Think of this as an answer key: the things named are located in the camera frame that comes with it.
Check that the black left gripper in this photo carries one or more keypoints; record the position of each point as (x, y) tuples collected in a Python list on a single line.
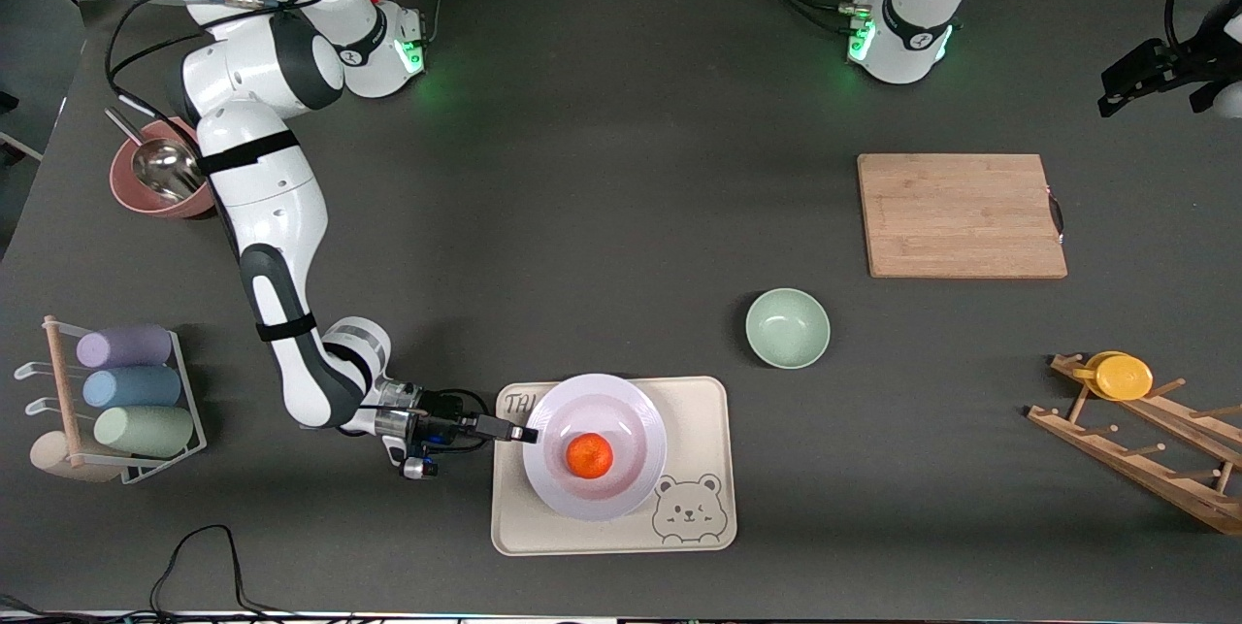
[(1186, 58)]

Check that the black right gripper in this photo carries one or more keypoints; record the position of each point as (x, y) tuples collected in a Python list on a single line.
[(447, 417)]

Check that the orange fruit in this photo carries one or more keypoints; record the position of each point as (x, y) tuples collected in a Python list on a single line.
[(589, 456)]

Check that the white round plate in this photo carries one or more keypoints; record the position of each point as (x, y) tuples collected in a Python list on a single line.
[(631, 410)]

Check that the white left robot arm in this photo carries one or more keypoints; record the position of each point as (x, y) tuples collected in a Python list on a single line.
[(912, 22)]

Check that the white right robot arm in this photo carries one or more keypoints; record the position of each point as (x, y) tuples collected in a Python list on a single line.
[(272, 207)]

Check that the cream bear print tray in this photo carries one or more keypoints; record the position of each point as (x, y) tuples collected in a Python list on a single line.
[(699, 430)]

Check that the wooden cutting board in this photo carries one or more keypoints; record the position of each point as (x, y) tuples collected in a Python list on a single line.
[(961, 216)]

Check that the pale green bowl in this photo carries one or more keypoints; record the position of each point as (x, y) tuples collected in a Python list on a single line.
[(787, 328)]

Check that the yellow cup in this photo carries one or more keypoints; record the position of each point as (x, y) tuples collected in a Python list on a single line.
[(1123, 377)]

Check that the green cup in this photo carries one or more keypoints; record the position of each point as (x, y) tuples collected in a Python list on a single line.
[(146, 431)]

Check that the blue cup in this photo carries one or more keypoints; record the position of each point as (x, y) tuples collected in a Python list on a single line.
[(132, 387)]

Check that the wooden peg dish rack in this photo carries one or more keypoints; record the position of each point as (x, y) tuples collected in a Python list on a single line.
[(1135, 469)]

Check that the purple cup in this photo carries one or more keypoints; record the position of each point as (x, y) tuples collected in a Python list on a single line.
[(124, 346)]

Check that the metal scoop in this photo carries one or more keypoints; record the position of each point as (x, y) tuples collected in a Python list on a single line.
[(165, 173)]

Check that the pink bowl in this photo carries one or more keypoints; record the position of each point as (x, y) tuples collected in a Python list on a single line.
[(126, 187)]

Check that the beige cup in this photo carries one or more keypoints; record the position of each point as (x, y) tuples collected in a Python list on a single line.
[(50, 457)]

